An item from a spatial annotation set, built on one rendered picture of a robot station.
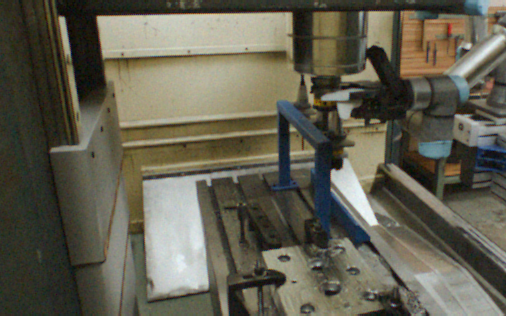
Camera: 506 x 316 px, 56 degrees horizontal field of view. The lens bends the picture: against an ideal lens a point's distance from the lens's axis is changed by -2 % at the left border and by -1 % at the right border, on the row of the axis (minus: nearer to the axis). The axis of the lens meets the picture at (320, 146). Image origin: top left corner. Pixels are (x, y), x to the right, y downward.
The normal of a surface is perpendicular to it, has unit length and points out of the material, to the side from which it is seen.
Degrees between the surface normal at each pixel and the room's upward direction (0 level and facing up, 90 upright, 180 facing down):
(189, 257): 24
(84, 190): 90
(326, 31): 90
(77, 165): 90
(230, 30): 90
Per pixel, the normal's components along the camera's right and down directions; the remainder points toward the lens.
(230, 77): 0.31, 0.32
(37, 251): 0.89, 0.16
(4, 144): 0.54, 0.29
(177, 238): 0.10, -0.73
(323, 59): -0.06, 0.33
